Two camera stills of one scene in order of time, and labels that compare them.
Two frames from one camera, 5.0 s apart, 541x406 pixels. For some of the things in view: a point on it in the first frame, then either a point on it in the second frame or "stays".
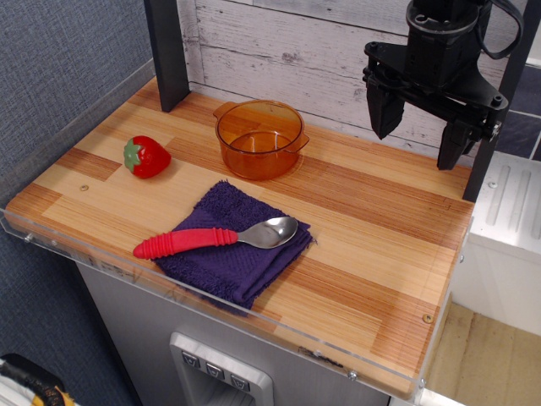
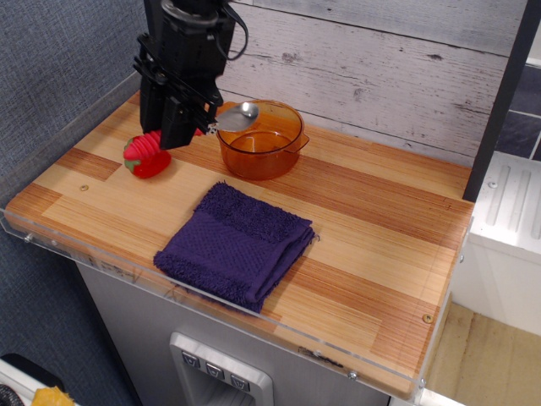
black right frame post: (483, 161) stays
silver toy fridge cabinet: (182, 351) stays
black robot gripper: (438, 70) to (183, 53)
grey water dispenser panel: (209, 377) stays
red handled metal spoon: (266, 235) to (232, 116)
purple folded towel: (237, 274) stays
